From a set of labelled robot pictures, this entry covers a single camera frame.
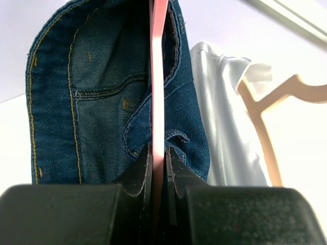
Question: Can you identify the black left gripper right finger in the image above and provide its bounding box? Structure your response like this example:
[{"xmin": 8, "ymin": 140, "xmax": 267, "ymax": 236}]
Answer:
[{"xmin": 161, "ymin": 147, "xmax": 326, "ymax": 244}]

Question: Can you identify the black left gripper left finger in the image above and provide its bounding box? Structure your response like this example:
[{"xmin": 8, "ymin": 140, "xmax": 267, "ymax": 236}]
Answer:
[{"xmin": 1, "ymin": 145, "xmax": 152, "ymax": 244}]

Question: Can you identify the dark blue denim skirt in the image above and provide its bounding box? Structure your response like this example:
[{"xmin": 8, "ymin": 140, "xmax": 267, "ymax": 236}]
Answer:
[{"xmin": 25, "ymin": 0, "xmax": 211, "ymax": 185}]

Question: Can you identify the pink plastic hanger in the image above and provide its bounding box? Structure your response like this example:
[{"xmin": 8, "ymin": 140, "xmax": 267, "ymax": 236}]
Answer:
[{"xmin": 149, "ymin": 0, "xmax": 169, "ymax": 244}]

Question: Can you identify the beige hanger middle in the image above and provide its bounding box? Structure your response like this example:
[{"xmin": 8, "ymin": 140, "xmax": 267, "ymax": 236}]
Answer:
[{"xmin": 238, "ymin": 75, "xmax": 326, "ymax": 186}]

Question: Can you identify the white satin garment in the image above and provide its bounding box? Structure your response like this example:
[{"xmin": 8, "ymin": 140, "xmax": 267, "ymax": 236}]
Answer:
[{"xmin": 191, "ymin": 41, "xmax": 272, "ymax": 186}]

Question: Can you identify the silver clothes rack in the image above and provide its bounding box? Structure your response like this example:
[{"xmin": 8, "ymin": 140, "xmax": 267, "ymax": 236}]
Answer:
[{"xmin": 245, "ymin": 0, "xmax": 326, "ymax": 51}]

